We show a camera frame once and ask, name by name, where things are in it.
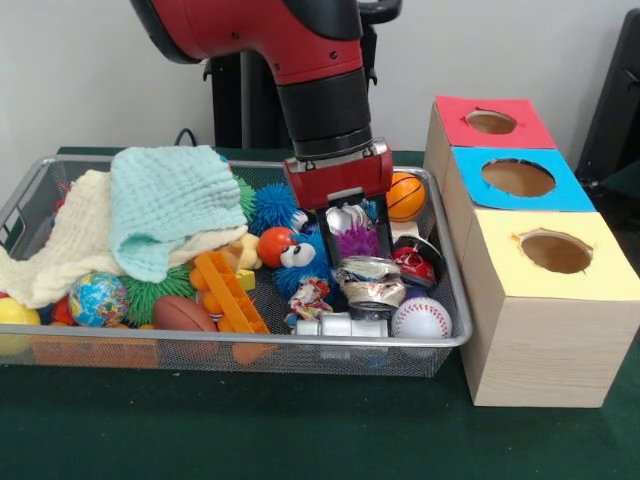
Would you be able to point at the mint waffle cloth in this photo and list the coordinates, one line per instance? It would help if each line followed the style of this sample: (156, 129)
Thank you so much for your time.
(165, 200)

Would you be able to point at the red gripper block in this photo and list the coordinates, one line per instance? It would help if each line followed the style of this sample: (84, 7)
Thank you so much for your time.
(340, 182)

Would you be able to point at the cream waffle cloth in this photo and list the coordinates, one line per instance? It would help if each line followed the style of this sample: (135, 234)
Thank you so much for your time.
(65, 250)

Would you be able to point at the dark green side-table cloth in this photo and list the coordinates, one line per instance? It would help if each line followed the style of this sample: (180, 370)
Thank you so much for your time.
(625, 182)

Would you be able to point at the small red ball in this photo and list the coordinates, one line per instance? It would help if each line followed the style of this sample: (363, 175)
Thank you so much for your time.
(272, 247)

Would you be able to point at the white toy baseball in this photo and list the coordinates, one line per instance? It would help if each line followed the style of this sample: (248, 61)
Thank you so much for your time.
(422, 319)

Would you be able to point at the wooden box with three holes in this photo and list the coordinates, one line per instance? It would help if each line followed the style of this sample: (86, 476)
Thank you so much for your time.
(540, 350)

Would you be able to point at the orange plastic building brick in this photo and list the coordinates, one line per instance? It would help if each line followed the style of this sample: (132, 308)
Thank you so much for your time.
(230, 295)

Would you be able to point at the blue spiky toy with eyes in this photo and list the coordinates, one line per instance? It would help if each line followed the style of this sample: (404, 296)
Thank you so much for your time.
(310, 277)

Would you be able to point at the dark green table cloth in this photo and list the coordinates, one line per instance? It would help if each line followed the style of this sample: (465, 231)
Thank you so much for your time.
(300, 425)

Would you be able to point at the brown toy football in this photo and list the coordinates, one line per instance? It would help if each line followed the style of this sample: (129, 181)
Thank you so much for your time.
(182, 312)

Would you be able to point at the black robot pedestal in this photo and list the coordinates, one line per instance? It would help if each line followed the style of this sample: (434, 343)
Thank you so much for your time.
(235, 100)

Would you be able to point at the shallow silver mesh bin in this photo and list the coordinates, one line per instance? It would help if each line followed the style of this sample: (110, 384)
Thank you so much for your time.
(200, 355)

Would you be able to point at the blue spiky rubber ball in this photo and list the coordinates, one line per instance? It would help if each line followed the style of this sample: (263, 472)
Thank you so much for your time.
(275, 207)

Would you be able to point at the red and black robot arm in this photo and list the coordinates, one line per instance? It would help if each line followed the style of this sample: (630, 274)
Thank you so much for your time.
(310, 75)

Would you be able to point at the silver drink can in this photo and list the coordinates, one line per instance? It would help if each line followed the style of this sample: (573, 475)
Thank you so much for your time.
(345, 217)

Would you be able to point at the globe print ball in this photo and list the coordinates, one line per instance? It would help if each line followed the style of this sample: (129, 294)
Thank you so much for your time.
(98, 300)

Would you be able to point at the black upright panel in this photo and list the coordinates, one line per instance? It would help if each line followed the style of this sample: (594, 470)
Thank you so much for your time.
(615, 100)

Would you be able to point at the orange toy basketball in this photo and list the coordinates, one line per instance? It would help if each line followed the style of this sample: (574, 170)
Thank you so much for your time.
(407, 197)

